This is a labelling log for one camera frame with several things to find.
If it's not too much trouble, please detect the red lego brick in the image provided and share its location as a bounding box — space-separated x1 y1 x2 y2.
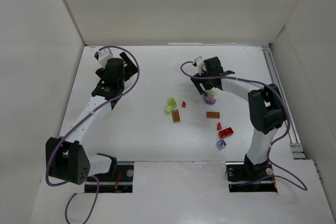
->
218 127 234 139

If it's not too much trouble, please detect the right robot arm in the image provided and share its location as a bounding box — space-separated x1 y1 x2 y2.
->
191 57 286 182

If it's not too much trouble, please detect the lime green lego brick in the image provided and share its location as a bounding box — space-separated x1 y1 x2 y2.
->
168 98 177 108

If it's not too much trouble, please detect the lavender small lego piece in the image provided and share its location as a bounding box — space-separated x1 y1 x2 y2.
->
216 140 227 150

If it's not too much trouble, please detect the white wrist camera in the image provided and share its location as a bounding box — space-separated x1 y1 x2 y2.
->
94 49 113 68
193 56 206 76

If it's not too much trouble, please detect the red lego slope piece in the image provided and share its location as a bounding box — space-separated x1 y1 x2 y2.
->
217 122 222 130

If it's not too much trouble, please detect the orange lego brick left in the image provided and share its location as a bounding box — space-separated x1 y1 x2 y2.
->
172 110 181 123

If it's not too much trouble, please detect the orange lego plate right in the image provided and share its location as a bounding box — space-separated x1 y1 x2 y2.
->
206 111 220 119

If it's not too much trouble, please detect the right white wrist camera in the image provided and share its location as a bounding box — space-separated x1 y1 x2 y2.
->
193 56 206 76

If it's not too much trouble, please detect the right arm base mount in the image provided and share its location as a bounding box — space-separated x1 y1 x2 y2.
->
225 162 278 193

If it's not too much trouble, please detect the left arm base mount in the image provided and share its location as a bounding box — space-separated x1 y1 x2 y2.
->
96 162 134 194

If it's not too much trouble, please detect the purple lego assembly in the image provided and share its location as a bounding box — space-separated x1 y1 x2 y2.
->
203 91 216 105

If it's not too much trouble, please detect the pale yellow-green lego piece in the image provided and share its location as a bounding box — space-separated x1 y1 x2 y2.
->
165 105 172 114

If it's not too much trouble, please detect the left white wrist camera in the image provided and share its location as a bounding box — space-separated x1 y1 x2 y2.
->
94 49 113 68

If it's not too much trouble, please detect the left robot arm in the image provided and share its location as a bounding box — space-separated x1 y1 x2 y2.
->
45 47 140 186

